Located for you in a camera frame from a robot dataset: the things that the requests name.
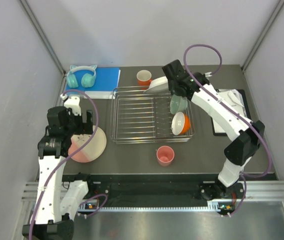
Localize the mint green ceramic bowl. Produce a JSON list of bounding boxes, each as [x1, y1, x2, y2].
[[170, 95, 188, 115]]

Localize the white instruction booklet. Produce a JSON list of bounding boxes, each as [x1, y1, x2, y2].
[[213, 88, 247, 132]]

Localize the teal cat-ear headphones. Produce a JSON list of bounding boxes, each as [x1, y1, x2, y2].
[[66, 64, 97, 89]]

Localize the orange bowl white inside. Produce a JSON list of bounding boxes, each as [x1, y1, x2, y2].
[[171, 112, 190, 136]]

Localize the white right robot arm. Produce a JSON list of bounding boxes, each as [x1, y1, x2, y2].
[[162, 59, 265, 198]]

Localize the orange ceramic mug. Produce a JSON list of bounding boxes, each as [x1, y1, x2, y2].
[[136, 70, 152, 86]]

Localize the pink plastic cup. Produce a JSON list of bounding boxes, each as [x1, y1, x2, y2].
[[156, 145, 175, 167]]

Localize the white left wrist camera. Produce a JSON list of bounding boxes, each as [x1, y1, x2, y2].
[[60, 93, 82, 116]]

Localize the steel wire dish rack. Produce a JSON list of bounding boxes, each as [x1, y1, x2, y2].
[[110, 86, 195, 144]]

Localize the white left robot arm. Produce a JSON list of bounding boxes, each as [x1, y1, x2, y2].
[[22, 106, 96, 240]]

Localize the white ceramic plate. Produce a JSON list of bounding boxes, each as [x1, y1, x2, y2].
[[144, 76, 169, 94]]

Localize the black clipboard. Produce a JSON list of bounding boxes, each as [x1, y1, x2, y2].
[[211, 89, 252, 137]]

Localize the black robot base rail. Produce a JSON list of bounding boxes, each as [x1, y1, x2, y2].
[[62, 173, 244, 207]]

